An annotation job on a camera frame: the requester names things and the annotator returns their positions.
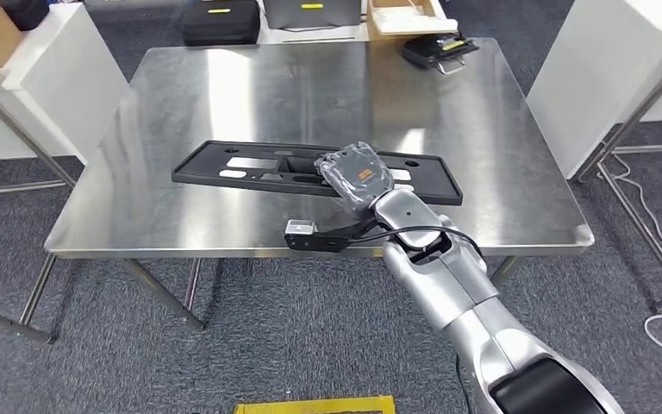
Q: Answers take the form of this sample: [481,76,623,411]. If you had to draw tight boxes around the robot's grey right hand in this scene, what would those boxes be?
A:
[314,141,396,221]

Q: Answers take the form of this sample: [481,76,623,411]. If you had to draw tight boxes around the black plastic plate frame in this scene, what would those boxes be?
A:
[171,140,465,207]

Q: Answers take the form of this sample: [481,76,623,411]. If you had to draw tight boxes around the stainless steel workbench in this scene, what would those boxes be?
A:
[43,36,596,331]

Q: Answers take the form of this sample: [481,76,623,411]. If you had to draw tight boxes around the black device yellow label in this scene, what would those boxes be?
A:
[401,33,481,77]

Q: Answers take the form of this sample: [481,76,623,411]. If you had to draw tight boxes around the white desk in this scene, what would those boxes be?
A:
[251,0,460,47]

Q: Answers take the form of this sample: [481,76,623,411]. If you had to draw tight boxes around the open cardboard box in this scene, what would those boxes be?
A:
[365,0,459,42]

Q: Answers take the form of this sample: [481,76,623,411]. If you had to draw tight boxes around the grey laptop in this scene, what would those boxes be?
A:
[262,0,365,31]

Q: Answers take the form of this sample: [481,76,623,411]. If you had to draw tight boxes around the black zippered case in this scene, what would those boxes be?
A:
[0,0,51,33]
[181,0,262,48]

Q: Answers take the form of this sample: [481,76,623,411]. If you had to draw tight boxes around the white table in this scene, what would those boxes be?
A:
[0,3,130,184]

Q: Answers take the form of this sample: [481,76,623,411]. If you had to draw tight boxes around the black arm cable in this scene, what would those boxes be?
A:
[347,225,484,414]

